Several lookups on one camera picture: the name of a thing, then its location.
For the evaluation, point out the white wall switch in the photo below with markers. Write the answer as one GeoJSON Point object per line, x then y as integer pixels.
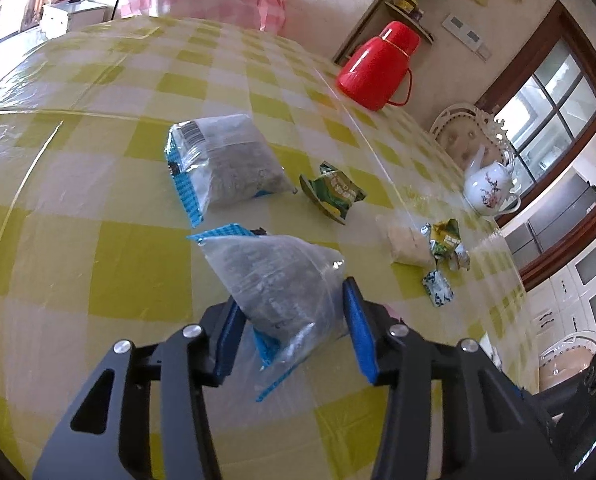
{"type": "Point", "coordinates": [485, 53]}

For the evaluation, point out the wooden corner shelf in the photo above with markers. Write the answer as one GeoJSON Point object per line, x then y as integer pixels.
{"type": "Point", "coordinates": [417, 22]}

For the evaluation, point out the red thermos jug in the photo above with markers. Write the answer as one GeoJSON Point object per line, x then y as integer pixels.
{"type": "Point", "coordinates": [372, 65]}

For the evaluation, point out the clear blue-edged packet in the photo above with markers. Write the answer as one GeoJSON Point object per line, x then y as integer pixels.
{"type": "Point", "coordinates": [283, 280]}
{"type": "Point", "coordinates": [233, 160]}

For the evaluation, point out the white floral teapot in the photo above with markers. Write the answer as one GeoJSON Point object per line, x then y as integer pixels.
{"type": "Point", "coordinates": [490, 187]}

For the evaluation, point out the green gold snack packet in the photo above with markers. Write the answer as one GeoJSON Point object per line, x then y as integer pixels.
{"type": "Point", "coordinates": [335, 190]}

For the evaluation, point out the yellow jar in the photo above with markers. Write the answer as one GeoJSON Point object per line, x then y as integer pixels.
{"type": "Point", "coordinates": [410, 7]}

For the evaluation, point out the wooden framed glass door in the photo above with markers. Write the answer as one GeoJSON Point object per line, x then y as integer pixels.
{"type": "Point", "coordinates": [552, 110]}

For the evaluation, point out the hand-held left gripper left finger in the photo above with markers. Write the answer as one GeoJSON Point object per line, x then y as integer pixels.
{"type": "Point", "coordinates": [228, 340]}

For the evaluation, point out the white television cabinet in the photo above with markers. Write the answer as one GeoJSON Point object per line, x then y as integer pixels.
{"type": "Point", "coordinates": [73, 17]}

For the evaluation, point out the white wall control panel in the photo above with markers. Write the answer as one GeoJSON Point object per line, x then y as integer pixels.
{"type": "Point", "coordinates": [451, 22]}
{"type": "Point", "coordinates": [471, 37]}

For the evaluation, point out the small white blue packet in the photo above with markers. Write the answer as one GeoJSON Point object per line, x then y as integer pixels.
{"type": "Point", "coordinates": [437, 288]}

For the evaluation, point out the green white snack packet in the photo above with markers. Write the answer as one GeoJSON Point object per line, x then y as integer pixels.
{"type": "Point", "coordinates": [445, 237]}

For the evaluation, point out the clear beige cookie packet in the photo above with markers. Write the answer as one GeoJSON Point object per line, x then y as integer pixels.
{"type": "Point", "coordinates": [410, 245]}

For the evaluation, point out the white ornate chair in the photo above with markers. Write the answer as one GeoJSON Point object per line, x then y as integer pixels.
{"type": "Point", "coordinates": [567, 365]}
{"type": "Point", "coordinates": [457, 130]}

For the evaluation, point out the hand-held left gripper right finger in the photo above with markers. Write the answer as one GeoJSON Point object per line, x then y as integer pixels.
{"type": "Point", "coordinates": [360, 330]}

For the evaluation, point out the crumpled pale snack packet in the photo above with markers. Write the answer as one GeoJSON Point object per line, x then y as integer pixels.
{"type": "Point", "coordinates": [461, 256]}

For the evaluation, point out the white kitchen cabinet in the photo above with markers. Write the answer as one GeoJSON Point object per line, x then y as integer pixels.
{"type": "Point", "coordinates": [577, 280]}

